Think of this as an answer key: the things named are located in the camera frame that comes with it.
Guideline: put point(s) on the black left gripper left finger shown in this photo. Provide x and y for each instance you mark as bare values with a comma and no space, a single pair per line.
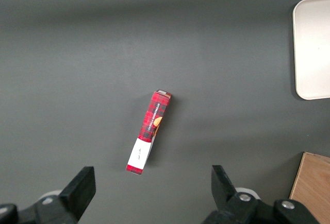
77,193

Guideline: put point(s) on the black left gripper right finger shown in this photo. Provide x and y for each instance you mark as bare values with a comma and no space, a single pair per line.
232,198

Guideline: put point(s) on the white plastic tray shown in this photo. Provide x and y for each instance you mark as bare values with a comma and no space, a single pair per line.
313,49

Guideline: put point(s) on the light wooden board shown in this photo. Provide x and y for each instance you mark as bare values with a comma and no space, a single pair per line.
313,185

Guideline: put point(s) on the red plaid shortbread box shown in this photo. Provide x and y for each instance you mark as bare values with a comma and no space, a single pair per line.
149,131

